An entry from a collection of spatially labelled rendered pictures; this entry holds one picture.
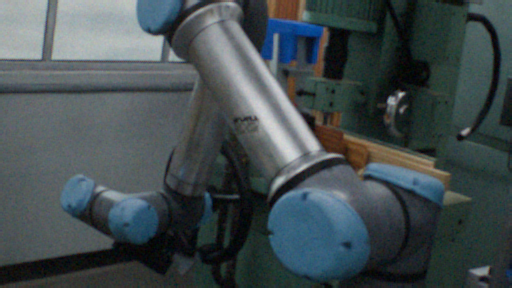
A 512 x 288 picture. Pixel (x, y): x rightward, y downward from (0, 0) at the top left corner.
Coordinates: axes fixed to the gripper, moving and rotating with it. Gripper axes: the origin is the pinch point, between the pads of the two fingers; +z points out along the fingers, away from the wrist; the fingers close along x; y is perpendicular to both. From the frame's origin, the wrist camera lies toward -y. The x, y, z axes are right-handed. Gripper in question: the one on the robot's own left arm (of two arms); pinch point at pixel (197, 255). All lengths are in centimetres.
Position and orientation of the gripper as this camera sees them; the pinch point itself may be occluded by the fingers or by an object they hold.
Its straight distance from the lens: 154.7
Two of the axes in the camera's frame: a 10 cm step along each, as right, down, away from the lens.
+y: -4.8, 8.5, -2.0
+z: 5.3, 4.7, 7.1
